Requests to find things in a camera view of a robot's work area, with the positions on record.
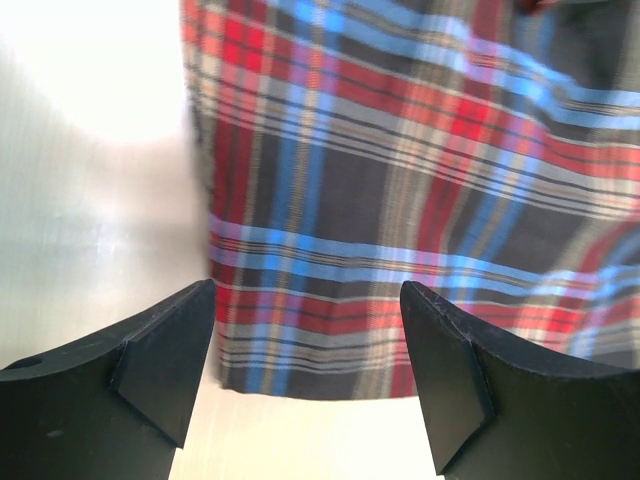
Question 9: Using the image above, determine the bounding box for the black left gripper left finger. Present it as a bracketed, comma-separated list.
[1, 279, 216, 480]

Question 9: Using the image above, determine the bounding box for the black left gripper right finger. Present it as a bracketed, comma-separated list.
[400, 281, 639, 480]

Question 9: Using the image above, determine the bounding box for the red blue plaid flannel shirt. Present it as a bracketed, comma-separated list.
[181, 0, 639, 400]

